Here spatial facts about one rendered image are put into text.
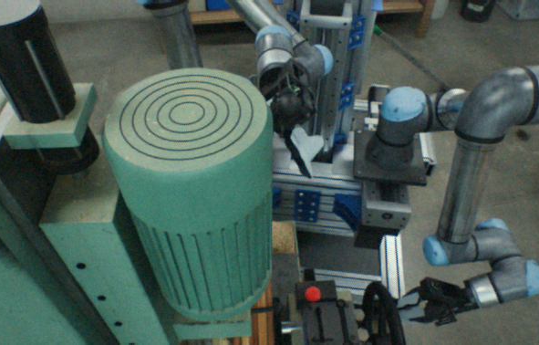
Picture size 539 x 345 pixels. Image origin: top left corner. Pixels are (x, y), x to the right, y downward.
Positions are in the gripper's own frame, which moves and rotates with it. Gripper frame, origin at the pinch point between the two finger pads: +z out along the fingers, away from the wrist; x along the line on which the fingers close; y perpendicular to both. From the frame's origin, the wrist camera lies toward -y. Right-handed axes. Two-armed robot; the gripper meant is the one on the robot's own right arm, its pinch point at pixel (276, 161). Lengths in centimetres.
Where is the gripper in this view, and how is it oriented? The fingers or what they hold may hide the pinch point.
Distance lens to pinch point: 66.5
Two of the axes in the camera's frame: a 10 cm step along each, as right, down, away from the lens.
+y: 7.0, -5.1, -4.9
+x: 7.1, 4.5, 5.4
